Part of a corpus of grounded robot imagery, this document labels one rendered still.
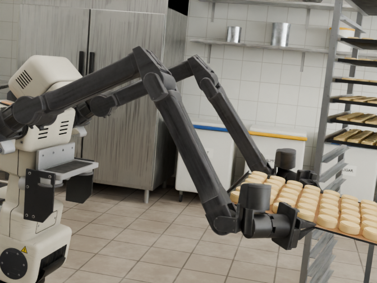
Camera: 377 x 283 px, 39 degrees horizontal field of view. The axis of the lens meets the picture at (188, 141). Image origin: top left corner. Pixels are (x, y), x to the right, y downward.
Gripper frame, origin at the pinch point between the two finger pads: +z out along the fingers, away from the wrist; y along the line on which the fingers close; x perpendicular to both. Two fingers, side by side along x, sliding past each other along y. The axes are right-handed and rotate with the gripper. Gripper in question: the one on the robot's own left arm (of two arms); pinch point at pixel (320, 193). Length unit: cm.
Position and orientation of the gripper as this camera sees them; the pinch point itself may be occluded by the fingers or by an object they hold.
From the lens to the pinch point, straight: 173.0
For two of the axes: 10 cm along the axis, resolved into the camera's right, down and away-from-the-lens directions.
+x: -8.7, -0.7, -4.9
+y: -1.7, 9.7, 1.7
